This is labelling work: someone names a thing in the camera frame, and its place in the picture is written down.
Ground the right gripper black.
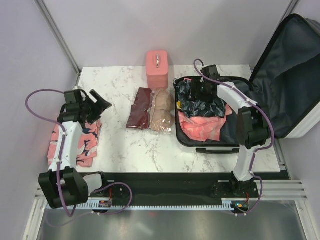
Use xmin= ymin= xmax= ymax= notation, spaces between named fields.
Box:
xmin=187 ymin=78 xmax=214 ymax=104

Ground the black leaf print garment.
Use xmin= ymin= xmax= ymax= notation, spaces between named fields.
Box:
xmin=175 ymin=78 xmax=227 ymax=118

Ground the coral pink tie-dye garment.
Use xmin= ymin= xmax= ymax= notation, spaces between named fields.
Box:
xmin=178 ymin=104 xmax=233 ymax=142

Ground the maroon garment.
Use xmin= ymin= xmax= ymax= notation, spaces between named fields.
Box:
xmin=126 ymin=87 xmax=152 ymax=130

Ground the pink navy floral garment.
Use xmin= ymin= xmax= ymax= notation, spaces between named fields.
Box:
xmin=47 ymin=120 xmax=103 ymax=168

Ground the beige bra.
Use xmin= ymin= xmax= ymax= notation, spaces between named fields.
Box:
xmin=149 ymin=89 xmax=175 ymax=134

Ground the pink cosmetic case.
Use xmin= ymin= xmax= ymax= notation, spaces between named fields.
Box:
xmin=146 ymin=50 xmax=169 ymax=90

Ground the white suitcase with dark lining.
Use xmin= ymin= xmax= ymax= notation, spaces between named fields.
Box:
xmin=173 ymin=14 xmax=320 ymax=155

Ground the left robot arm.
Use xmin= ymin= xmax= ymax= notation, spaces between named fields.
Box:
xmin=38 ymin=89 xmax=112 ymax=209

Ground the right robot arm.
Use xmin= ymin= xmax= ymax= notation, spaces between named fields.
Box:
xmin=193 ymin=59 xmax=275 ymax=197

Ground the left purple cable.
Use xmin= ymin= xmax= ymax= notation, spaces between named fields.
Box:
xmin=25 ymin=88 xmax=133 ymax=217

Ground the purple cable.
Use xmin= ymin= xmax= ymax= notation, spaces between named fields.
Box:
xmin=193 ymin=58 xmax=276 ymax=217
xmin=25 ymin=88 xmax=133 ymax=217

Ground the left aluminium frame post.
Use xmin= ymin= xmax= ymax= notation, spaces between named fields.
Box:
xmin=34 ymin=0 xmax=81 ymax=76

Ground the aluminium frame post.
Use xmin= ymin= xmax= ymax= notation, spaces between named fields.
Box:
xmin=34 ymin=0 xmax=81 ymax=76
xmin=253 ymin=0 xmax=301 ymax=73

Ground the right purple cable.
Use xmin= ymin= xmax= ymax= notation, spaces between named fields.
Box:
xmin=193 ymin=58 xmax=276 ymax=217

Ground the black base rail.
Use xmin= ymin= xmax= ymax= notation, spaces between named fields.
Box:
xmin=80 ymin=172 xmax=266 ymax=208

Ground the light blue cable duct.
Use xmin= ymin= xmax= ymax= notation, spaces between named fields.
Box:
xmin=46 ymin=198 xmax=248 ymax=210

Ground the right aluminium frame post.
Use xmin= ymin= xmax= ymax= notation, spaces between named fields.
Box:
xmin=253 ymin=0 xmax=301 ymax=73

